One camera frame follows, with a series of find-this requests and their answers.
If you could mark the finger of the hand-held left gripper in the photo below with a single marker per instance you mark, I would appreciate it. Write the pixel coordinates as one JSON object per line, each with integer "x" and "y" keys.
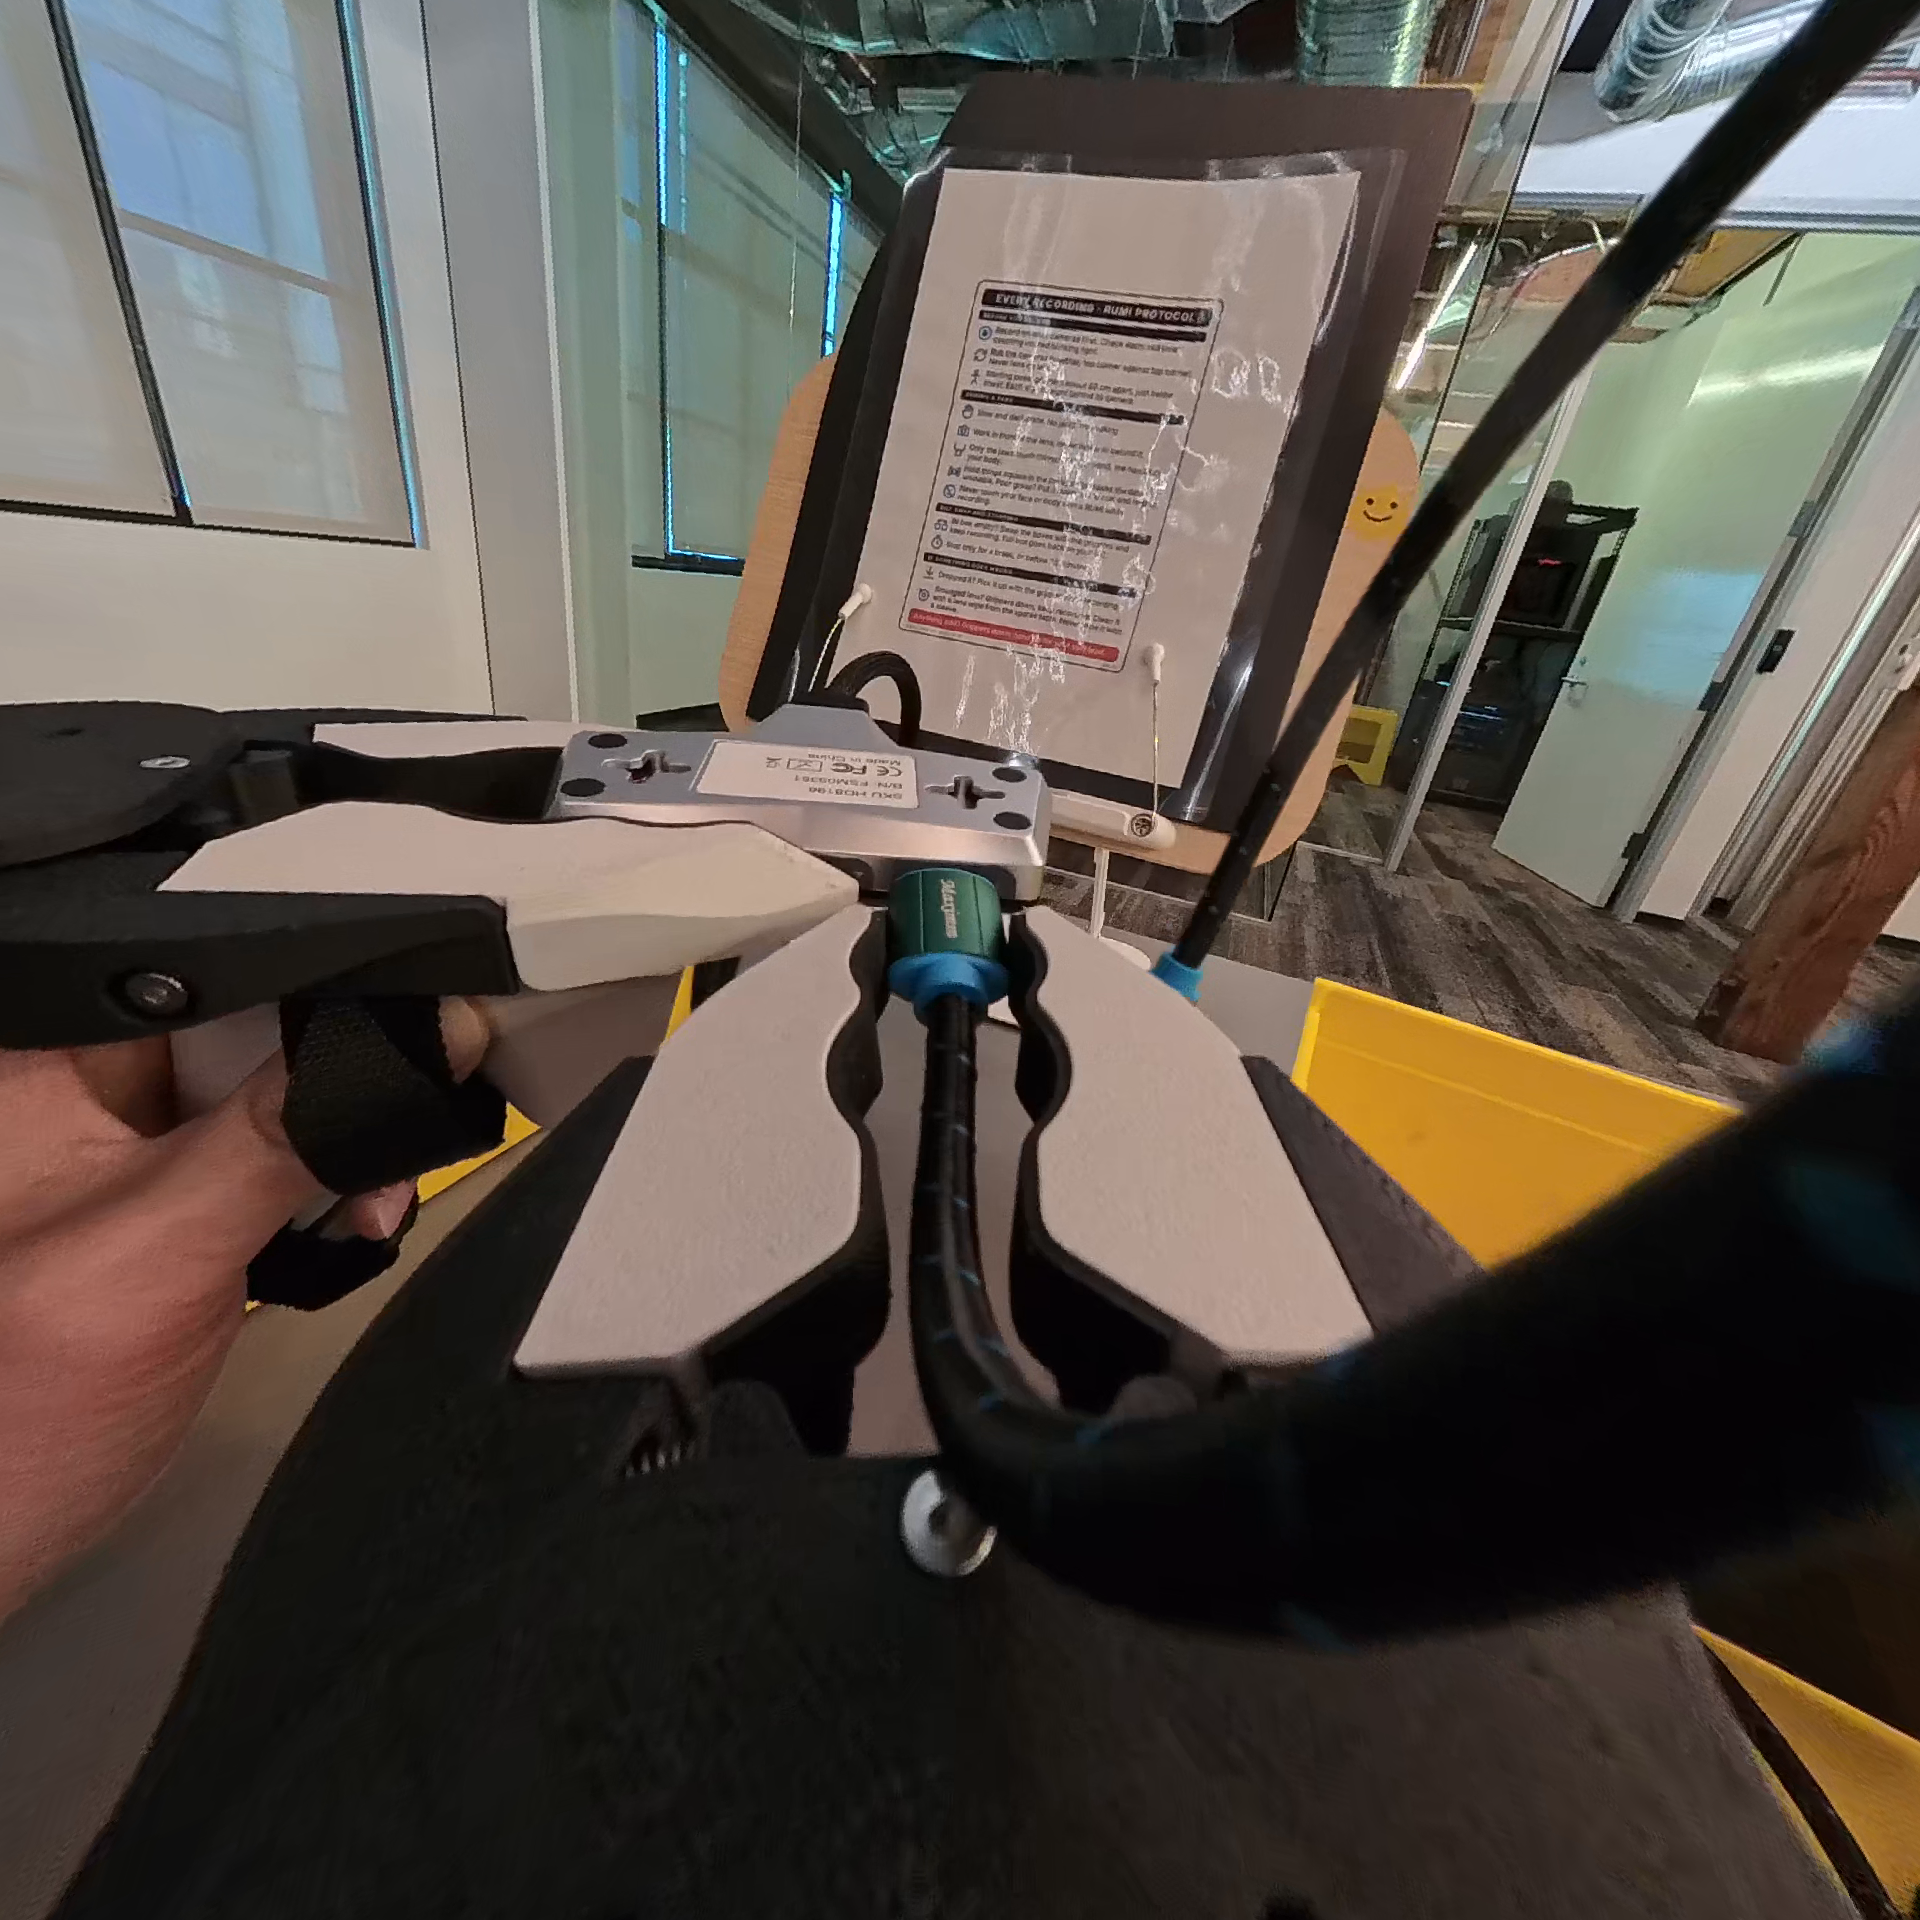
{"x": 599, "y": 902}
{"x": 451, "y": 734}

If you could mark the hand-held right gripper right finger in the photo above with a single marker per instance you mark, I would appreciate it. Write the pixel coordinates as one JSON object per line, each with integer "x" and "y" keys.
{"x": 1185, "y": 1184}

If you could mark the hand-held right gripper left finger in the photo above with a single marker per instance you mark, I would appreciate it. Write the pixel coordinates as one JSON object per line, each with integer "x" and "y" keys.
{"x": 722, "y": 1184}

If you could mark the yellow plastic bin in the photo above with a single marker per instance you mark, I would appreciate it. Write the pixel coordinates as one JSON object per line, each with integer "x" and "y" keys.
{"x": 1500, "y": 1109}
{"x": 475, "y": 1163}

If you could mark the protocol sheet on stand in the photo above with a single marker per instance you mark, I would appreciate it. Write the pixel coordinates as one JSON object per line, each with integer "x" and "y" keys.
{"x": 1396, "y": 181}
{"x": 765, "y": 571}

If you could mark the large paned window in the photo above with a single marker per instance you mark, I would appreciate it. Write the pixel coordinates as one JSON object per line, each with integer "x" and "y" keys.
{"x": 225, "y": 300}

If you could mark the narrow paned window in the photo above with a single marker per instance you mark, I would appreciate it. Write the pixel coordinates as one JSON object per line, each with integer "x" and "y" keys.
{"x": 751, "y": 300}

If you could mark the printed instruction sheet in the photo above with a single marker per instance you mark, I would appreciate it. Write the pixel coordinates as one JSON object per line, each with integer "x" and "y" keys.
{"x": 1051, "y": 482}

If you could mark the black equipment shelf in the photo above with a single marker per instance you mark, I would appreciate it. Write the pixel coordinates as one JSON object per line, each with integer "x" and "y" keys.
{"x": 1547, "y": 630}

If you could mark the yellow smiley sticker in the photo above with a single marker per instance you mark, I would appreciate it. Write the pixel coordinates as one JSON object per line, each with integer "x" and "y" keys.
{"x": 1377, "y": 512}

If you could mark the glass door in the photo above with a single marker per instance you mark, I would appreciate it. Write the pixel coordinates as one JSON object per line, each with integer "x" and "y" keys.
{"x": 1652, "y": 630}

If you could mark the yellow square frame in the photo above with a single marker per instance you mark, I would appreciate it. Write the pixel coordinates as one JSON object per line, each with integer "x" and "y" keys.
{"x": 1366, "y": 744}

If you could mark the wooden post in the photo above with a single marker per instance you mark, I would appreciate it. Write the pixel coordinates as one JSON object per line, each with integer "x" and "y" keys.
{"x": 1829, "y": 902}

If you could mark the glass wall panel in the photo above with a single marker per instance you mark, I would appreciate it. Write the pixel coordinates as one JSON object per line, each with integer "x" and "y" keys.
{"x": 1500, "y": 300}

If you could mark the metal ventilation duct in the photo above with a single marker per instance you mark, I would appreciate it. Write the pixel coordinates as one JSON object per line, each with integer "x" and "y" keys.
{"x": 1695, "y": 60}

